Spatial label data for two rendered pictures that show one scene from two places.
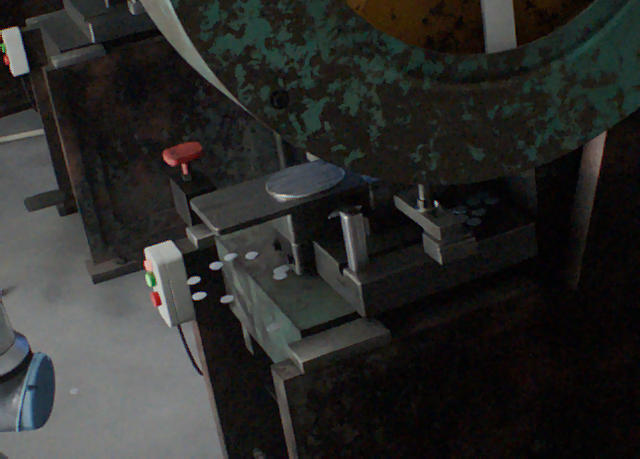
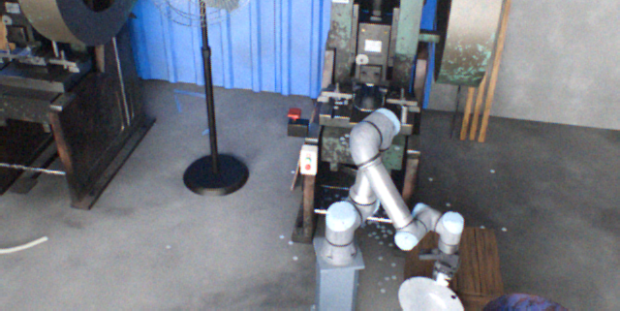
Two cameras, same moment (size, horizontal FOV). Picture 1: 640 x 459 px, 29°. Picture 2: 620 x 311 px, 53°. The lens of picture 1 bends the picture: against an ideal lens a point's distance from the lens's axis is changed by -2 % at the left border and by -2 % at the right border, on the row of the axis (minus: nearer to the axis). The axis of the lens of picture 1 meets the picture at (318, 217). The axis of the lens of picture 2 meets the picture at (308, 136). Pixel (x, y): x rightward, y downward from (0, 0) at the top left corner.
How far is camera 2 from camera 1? 2.61 m
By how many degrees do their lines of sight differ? 54
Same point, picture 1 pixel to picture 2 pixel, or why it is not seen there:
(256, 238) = (335, 131)
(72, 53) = (61, 100)
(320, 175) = (368, 100)
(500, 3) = not seen: hidden behind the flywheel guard
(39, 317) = (89, 235)
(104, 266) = (86, 201)
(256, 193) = (362, 112)
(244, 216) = not seen: hidden behind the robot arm
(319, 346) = (416, 146)
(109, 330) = (136, 221)
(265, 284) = not seen: hidden behind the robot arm
